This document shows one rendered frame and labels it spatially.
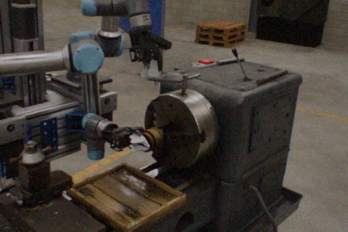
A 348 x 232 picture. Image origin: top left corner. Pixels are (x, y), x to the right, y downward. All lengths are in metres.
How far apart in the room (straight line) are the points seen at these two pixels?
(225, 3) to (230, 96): 10.85
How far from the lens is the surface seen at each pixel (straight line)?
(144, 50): 1.42
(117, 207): 1.52
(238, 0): 12.26
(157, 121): 1.60
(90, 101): 1.77
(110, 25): 1.98
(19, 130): 1.73
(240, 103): 1.61
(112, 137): 1.56
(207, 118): 1.59
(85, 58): 1.56
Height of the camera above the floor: 1.73
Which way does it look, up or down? 19 degrees down
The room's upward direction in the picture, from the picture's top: 3 degrees clockwise
